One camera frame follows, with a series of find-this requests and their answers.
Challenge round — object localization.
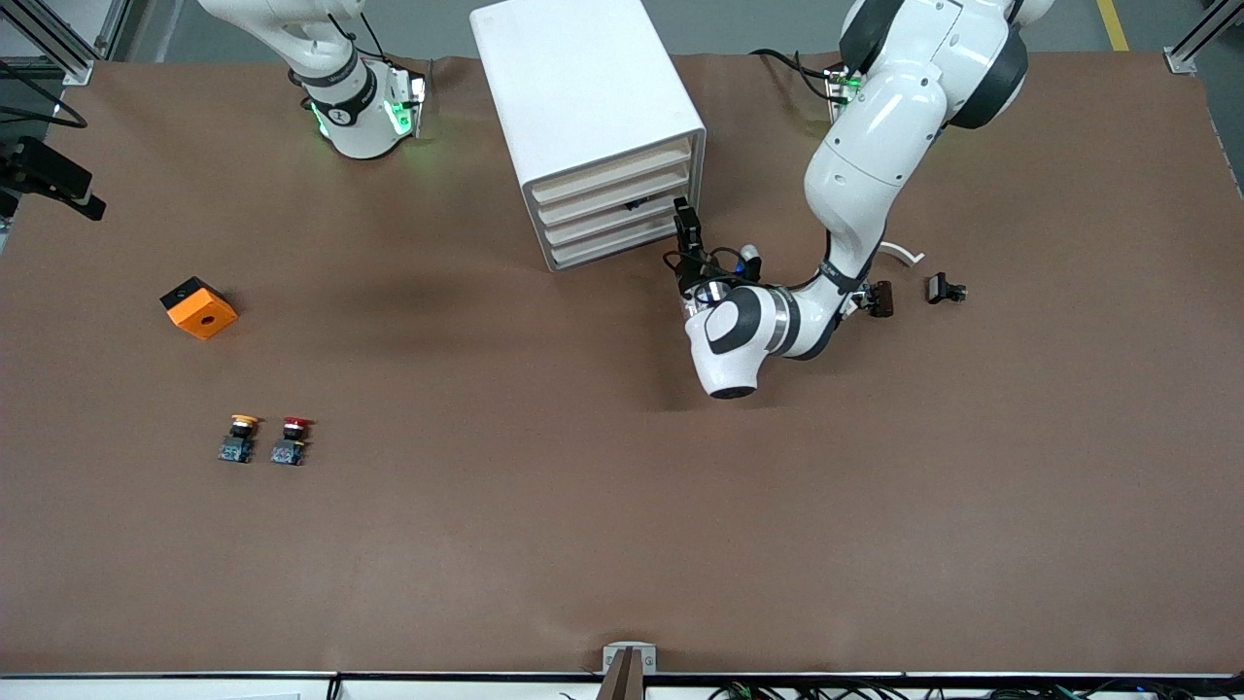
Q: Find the orange black button box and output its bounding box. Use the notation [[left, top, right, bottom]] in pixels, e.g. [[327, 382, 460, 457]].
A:
[[159, 276, 239, 341]]

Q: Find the yellow push button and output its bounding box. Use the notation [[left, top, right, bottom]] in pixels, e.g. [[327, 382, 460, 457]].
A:
[[218, 413, 261, 465]]

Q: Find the brown table cover sheet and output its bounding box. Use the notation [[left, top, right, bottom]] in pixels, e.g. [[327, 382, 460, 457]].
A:
[[0, 51, 1244, 677]]

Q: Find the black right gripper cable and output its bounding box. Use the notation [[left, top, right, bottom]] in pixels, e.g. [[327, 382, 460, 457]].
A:
[[0, 56, 90, 130]]

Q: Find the white drawer cabinet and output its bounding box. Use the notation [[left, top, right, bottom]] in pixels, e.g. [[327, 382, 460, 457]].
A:
[[470, 0, 708, 273]]

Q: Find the aluminium frame post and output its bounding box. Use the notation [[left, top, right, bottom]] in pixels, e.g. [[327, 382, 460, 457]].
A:
[[1163, 0, 1244, 76], [0, 0, 132, 87]]

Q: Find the black cable bundle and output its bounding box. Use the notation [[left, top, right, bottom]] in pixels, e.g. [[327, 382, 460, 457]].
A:
[[705, 679, 1244, 700]]

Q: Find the black arm base cable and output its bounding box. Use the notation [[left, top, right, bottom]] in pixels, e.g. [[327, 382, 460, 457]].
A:
[[748, 47, 842, 106]]

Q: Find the red push button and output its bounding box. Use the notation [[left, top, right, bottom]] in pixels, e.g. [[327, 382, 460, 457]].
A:
[[270, 416, 312, 468]]

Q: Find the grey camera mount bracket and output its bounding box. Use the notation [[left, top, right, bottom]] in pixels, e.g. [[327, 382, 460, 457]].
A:
[[595, 642, 658, 700]]

